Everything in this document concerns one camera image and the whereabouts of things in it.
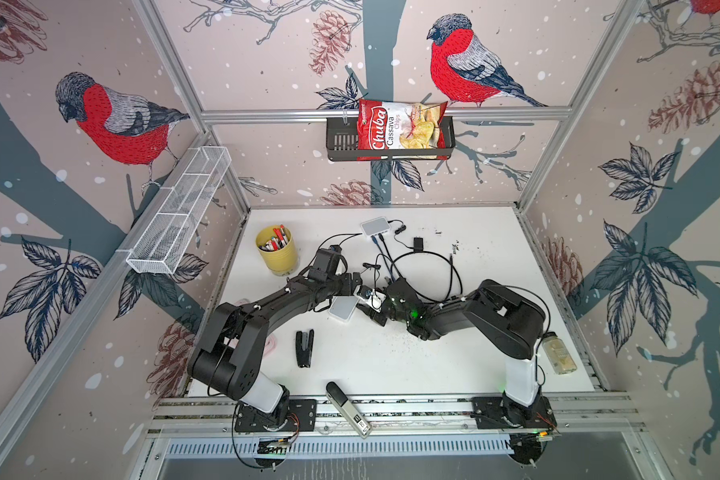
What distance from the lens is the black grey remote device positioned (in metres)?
0.71

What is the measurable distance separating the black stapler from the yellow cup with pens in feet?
0.72

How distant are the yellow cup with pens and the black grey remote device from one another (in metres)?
0.40

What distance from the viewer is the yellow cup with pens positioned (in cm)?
94

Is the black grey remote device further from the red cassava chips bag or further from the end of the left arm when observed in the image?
the red cassava chips bag

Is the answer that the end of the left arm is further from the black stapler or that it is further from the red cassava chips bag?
the red cassava chips bag

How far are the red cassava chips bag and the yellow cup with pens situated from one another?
406 millimetres

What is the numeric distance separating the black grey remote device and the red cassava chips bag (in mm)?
696
